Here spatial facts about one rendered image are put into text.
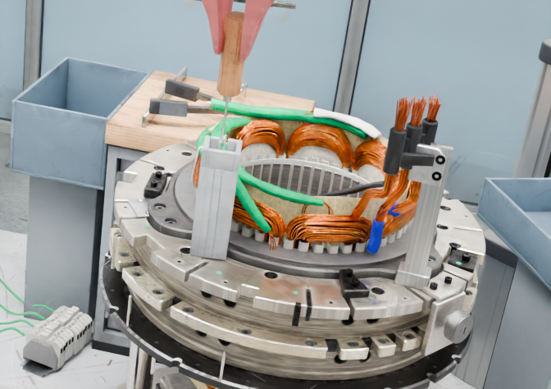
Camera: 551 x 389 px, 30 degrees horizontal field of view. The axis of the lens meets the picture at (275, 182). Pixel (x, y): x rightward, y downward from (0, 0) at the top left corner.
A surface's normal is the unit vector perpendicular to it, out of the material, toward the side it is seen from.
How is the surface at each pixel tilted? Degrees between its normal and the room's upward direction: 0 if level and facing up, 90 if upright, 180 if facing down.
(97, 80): 90
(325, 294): 0
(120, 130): 90
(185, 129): 0
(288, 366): 90
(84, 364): 0
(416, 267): 90
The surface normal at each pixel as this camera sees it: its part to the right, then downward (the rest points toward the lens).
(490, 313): -0.69, 0.21
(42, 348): -0.39, 0.33
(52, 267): -0.16, 0.39
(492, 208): -0.95, 0.00
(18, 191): 0.14, -0.90
